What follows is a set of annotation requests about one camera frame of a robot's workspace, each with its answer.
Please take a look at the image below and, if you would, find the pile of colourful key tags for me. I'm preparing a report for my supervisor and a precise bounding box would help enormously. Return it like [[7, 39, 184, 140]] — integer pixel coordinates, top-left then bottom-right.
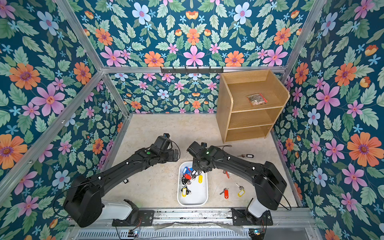
[[181, 167, 203, 198]]

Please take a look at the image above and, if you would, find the red tag key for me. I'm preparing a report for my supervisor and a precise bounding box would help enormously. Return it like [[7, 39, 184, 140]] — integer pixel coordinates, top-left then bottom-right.
[[220, 188, 229, 199], [223, 170, 230, 179]]

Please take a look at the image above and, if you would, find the white storage tray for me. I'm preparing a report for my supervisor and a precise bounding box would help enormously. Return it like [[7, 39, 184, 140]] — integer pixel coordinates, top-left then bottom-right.
[[177, 162, 209, 207]]

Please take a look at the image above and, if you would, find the black tag key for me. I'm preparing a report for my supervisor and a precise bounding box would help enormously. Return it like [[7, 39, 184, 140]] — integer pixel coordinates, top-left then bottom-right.
[[238, 154, 255, 159]]

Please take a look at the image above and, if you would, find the yellow tag key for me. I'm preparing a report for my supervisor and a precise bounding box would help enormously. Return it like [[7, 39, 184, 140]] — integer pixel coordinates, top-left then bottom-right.
[[236, 183, 245, 198]]

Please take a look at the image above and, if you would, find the wooden shelf cabinet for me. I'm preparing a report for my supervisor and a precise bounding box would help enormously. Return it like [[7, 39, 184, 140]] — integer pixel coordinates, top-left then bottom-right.
[[216, 70, 290, 143]]

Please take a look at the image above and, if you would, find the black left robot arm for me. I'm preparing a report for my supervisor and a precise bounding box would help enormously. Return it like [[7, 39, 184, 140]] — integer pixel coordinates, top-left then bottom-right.
[[63, 146, 180, 228]]

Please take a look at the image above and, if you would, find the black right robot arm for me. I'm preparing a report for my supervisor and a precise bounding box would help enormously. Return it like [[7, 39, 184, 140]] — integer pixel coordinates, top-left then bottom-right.
[[187, 142, 287, 218]]

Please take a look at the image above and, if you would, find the clear bag of small parts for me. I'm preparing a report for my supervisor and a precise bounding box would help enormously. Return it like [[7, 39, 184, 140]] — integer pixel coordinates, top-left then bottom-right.
[[247, 93, 268, 106]]

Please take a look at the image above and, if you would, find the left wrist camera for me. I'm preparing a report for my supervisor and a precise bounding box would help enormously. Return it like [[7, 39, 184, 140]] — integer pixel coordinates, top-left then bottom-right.
[[154, 133, 171, 151]]

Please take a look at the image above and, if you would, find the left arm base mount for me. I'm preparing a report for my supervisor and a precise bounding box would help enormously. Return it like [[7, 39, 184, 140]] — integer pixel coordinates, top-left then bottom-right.
[[112, 210, 155, 227]]

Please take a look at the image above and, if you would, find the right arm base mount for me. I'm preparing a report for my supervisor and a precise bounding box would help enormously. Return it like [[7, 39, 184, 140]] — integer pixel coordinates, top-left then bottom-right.
[[231, 208, 273, 226]]

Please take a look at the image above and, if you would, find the black wall hook rail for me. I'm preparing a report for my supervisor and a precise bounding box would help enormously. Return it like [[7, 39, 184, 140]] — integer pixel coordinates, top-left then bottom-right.
[[160, 67, 224, 75]]

